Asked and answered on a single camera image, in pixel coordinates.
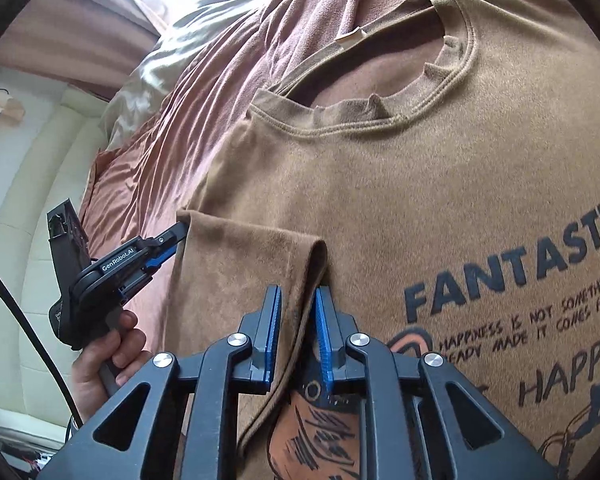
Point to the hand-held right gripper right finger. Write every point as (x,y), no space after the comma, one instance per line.
(325,345)

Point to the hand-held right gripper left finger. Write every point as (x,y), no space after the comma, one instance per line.
(275,340)

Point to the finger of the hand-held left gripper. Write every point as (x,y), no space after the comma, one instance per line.
(172,234)
(152,264)

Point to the brown printed t-shirt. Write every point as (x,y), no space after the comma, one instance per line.
(380,185)

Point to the person's left hand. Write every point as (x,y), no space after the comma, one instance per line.
(92,360)

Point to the cream padded headboard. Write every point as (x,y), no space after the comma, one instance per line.
(25,200)

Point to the bed with brown sheet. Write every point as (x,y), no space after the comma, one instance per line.
(205,110)

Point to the beige duvet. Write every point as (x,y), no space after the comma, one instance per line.
(145,70)

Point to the pink curtain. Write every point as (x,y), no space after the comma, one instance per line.
(80,45)

